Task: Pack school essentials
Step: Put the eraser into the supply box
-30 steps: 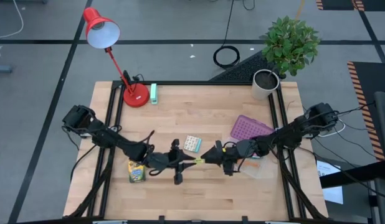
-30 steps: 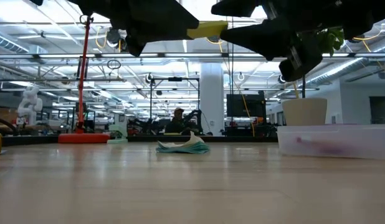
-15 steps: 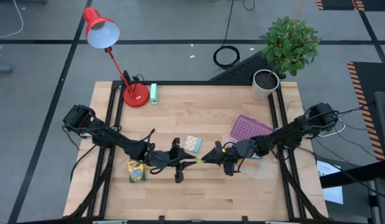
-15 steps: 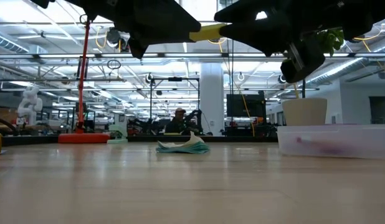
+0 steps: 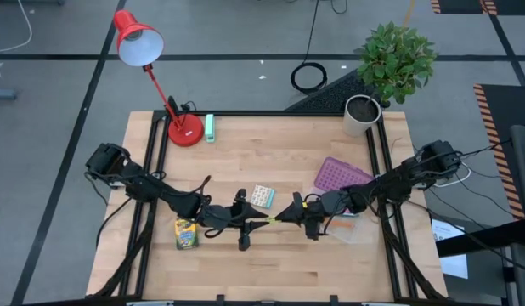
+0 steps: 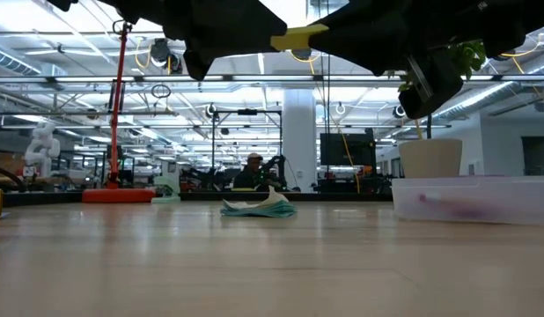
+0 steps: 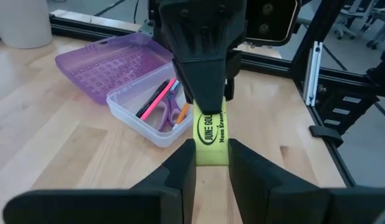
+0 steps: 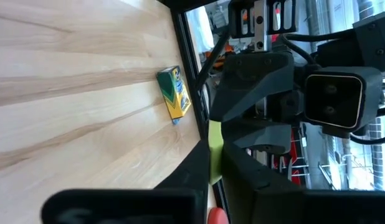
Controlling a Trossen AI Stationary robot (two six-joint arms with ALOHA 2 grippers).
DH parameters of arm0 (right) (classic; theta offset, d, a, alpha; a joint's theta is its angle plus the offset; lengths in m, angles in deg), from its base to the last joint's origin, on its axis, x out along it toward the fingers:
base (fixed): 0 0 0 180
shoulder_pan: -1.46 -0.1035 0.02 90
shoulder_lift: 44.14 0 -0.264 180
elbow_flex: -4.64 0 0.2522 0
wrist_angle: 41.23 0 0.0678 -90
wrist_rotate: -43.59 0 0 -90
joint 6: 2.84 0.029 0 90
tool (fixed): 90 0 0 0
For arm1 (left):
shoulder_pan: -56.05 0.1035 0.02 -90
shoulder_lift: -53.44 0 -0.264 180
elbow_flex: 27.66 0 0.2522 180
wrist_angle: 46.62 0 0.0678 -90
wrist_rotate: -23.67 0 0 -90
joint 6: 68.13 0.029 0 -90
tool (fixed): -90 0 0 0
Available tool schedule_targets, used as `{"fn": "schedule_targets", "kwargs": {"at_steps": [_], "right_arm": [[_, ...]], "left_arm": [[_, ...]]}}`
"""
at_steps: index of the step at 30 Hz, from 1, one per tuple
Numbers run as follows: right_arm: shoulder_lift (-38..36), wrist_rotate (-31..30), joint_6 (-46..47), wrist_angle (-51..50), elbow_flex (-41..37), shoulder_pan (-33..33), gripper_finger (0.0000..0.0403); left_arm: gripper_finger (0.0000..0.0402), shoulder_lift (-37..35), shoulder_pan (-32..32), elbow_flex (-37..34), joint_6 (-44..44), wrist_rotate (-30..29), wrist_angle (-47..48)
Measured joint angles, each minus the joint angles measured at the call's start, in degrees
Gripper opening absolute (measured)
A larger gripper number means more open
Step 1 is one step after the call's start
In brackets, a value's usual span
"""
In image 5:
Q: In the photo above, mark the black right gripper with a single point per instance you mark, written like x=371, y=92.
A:
x=326, y=208

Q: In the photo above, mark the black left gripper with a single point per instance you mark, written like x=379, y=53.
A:
x=218, y=217

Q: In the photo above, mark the yellow-green eraser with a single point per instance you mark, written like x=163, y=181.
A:
x=272, y=220

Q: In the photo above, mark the teal printed card pad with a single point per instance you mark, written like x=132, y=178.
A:
x=262, y=196

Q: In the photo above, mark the yellow pencil with red eraser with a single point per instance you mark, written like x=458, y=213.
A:
x=341, y=224

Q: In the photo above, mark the clear plastic pencil box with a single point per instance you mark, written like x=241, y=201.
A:
x=356, y=231

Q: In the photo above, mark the purple pencil box lid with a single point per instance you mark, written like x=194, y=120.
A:
x=339, y=174

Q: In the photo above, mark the yellow-green crayon box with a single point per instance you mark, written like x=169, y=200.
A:
x=186, y=234

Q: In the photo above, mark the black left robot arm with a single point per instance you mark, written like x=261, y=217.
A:
x=143, y=185

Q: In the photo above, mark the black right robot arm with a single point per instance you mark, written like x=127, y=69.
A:
x=398, y=178

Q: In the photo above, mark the mint green stapler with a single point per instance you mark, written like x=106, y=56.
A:
x=210, y=127

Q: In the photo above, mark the red desk lamp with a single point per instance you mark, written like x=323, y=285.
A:
x=186, y=132

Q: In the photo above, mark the black rubber floor mat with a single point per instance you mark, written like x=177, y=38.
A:
x=330, y=98

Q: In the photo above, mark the white paper sheet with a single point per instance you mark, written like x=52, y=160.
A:
x=451, y=263

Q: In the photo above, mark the black metal bar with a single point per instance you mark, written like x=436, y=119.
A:
x=479, y=240

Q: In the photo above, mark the green plant in white pot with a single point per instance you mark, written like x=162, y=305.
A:
x=394, y=59

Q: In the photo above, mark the large hazard-striped floor mat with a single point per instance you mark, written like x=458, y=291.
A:
x=496, y=110

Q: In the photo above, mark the grey metal column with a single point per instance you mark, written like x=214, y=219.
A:
x=521, y=170

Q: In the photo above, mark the small hazard-striped floor mat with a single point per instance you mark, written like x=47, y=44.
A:
x=458, y=5

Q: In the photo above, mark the black edge bracket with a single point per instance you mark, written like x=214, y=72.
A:
x=334, y=299
x=220, y=299

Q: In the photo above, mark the black aluminium table frame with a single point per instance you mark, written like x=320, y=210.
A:
x=267, y=113

